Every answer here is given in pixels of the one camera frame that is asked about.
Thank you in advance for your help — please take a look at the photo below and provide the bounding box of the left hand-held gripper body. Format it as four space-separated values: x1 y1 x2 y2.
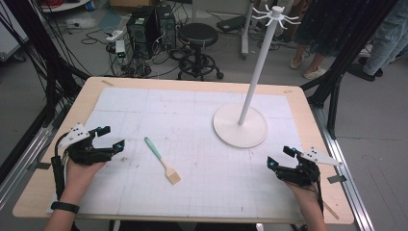
57 122 114 167

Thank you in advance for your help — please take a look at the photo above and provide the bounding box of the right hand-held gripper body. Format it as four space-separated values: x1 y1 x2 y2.
275 146 344 188

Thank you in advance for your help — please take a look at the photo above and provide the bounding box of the person's right hand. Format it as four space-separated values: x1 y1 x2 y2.
285 181 323 212

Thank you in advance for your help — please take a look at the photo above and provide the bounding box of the person's left hand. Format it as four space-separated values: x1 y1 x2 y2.
59 159 107 207

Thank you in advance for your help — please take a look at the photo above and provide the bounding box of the white hook stand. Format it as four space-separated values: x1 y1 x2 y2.
212 4 303 149

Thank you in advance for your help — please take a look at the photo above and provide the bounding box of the black wristband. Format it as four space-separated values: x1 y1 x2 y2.
50 200 81 215

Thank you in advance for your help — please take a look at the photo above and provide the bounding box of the white grid mat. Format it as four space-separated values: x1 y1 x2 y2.
47 87 305 219

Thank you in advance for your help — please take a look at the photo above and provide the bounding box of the white power adapter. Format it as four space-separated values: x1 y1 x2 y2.
114 39 127 60

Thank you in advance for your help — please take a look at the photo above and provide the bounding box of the white power strip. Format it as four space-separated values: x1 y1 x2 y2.
105 29 125 43

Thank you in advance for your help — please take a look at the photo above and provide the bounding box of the black computer tower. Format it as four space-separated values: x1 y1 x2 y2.
155 4 177 51
126 7 159 61

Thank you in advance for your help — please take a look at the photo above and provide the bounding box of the white floor stand pole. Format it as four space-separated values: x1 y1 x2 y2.
240 0 258 61

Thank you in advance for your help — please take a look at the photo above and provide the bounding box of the white round table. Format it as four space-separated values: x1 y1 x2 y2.
40 0 91 13

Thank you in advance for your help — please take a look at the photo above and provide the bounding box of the black round stool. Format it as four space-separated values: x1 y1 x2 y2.
176 22 225 82

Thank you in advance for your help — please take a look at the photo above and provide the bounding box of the black flat case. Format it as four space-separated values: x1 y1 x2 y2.
216 14 248 34

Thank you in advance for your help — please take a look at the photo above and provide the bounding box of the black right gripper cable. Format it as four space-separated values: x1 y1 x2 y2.
315 177 325 214

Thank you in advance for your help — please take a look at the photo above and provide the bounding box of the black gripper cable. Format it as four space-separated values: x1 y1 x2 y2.
315 177 325 214
51 132 70 200

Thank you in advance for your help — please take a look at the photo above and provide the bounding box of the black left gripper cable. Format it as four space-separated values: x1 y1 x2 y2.
51 132 70 200

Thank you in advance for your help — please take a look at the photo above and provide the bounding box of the teal handled spatula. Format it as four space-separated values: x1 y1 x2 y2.
143 136 183 186

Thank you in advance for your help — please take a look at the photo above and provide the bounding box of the aluminium frame rail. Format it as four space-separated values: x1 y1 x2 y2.
0 124 55 211
311 105 375 231

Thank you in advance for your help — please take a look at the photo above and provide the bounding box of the tangle of floor cables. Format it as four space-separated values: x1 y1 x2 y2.
80 28 181 80

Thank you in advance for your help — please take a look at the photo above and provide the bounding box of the black frame strut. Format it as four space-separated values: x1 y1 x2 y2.
0 0 91 129
300 0 399 140

